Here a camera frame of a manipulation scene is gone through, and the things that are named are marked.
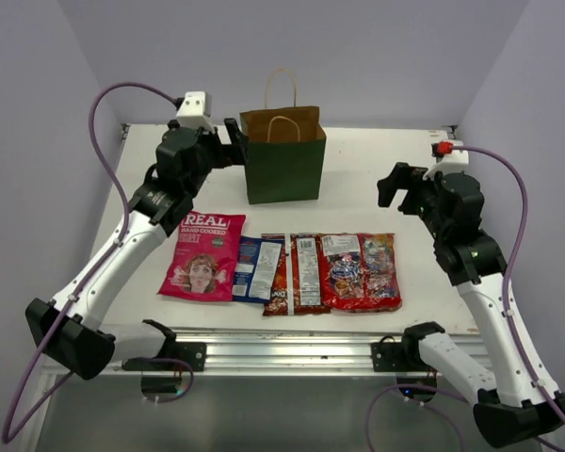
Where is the green brown paper bag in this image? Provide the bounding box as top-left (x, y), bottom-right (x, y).
top-left (239, 68), bottom-right (327, 205)

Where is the red candy bag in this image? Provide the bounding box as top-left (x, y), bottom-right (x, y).
top-left (319, 233), bottom-right (402, 313)

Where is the pink Real chips bag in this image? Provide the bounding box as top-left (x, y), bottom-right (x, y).
top-left (158, 211), bottom-right (246, 302)

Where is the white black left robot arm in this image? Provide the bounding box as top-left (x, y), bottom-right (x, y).
top-left (25, 118), bottom-right (249, 379)

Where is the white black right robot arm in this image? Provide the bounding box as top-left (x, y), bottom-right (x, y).
top-left (378, 163), bottom-right (565, 448)

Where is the blue snack bag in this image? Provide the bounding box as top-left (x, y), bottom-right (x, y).
top-left (232, 236), bottom-right (283, 304)

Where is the orange red Doritos bag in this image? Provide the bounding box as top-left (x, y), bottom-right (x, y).
top-left (261, 233), bottom-right (331, 316)

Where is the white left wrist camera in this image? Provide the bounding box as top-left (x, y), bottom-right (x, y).
top-left (176, 91), bottom-right (215, 133)

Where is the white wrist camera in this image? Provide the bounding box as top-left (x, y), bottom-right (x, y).
top-left (176, 91), bottom-right (215, 133)
top-left (423, 140), bottom-right (469, 180)

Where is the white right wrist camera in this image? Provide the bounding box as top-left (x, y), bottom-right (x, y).
top-left (423, 140), bottom-right (469, 180)

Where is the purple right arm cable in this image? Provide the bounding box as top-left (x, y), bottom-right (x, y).
top-left (364, 143), bottom-right (565, 452)

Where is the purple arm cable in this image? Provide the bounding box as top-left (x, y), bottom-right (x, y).
top-left (364, 143), bottom-right (565, 452)
top-left (1, 82), bottom-right (195, 444)

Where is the aluminium rail frame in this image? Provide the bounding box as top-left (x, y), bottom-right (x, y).
top-left (17, 122), bottom-right (561, 452)

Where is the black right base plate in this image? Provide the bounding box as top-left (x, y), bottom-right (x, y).
top-left (370, 342), bottom-right (419, 373)

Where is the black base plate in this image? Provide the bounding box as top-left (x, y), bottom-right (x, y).
top-left (370, 342), bottom-right (419, 373)
top-left (121, 342), bottom-right (207, 372)

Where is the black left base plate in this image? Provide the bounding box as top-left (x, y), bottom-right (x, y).
top-left (121, 342), bottom-right (207, 372)

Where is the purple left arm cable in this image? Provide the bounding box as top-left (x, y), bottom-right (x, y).
top-left (1, 82), bottom-right (195, 444)

